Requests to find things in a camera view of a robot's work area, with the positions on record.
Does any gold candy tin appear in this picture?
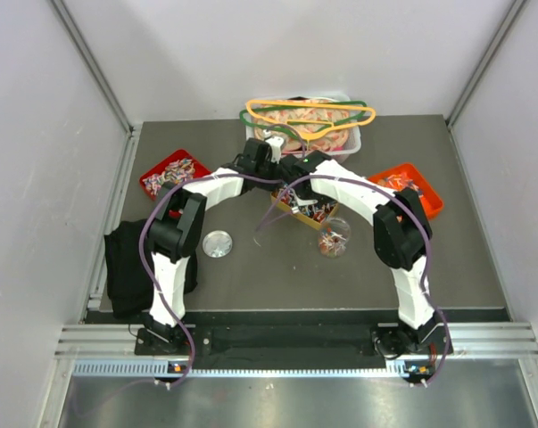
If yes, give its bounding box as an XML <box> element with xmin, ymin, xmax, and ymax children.
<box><xmin>269</xmin><ymin>187</ymin><xmax>339</xmax><ymax>229</ymax></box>

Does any clear glass jar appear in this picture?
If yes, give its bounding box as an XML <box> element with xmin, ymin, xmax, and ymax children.
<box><xmin>318</xmin><ymin>217</ymin><xmax>352</xmax><ymax>259</ymax></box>

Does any red candy tray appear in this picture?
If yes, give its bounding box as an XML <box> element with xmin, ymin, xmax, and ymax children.
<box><xmin>138</xmin><ymin>149</ymin><xmax>211</xmax><ymax>201</ymax></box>

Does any orange candy tray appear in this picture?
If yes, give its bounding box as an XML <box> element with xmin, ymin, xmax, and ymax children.
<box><xmin>367</xmin><ymin>161</ymin><xmax>444</xmax><ymax>220</ymax></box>

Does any silver metal scoop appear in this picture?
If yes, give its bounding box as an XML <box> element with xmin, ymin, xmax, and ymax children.
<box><xmin>290</xmin><ymin>199</ymin><xmax>318</xmax><ymax>217</ymax></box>

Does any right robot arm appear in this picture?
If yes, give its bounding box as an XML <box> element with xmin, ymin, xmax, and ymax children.
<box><xmin>278</xmin><ymin>152</ymin><xmax>437</xmax><ymax>353</ymax></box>

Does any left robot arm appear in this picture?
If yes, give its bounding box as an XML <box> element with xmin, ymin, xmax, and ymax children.
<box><xmin>138</xmin><ymin>136</ymin><xmax>286</xmax><ymax>354</ymax></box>

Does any yellow clothes hanger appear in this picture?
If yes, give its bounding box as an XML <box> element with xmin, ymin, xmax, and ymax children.
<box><xmin>244</xmin><ymin>98</ymin><xmax>377</xmax><ymax>144</ymax></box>

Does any floral fabric item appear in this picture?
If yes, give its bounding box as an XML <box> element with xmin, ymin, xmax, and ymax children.
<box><xmin>244</xmin><ymin>100</ymin><xmax>351</xmax><ymax>152</ymax></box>

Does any white plastic basket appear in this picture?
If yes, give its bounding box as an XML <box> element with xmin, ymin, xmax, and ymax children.
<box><xmin>239</xmin><ymin>94</ymin><xmax>369</xmax><ymax>163</ymax></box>

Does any silver jar lid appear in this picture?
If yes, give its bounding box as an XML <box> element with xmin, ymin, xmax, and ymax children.
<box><xmin>202</xmin><ymin>230</ymin><xmax>233</xmax><ymax>259</ymax></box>

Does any green clothes hanger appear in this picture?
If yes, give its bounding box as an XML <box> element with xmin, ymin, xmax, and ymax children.
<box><xmin>238</xmin><ymin>100</ymin><xmax>368</xmax><ymax>135</ymax></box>

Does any black cloth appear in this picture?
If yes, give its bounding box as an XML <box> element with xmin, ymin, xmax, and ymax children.
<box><xmin>103</xmin><ymin>218</ymin><xmax>200</xmax><ymax>319</ymax></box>

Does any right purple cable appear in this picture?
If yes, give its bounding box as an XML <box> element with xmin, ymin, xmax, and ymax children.
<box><xmin>255</xmin><ymin>174</ymin><xmax>451</xmax><ymax>387</ymax></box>

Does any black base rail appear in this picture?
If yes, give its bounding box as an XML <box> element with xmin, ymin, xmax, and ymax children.
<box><xmin>135</xmin><ymin>309</ymin><xmax>434</xmax><ymax>370</ymax></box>

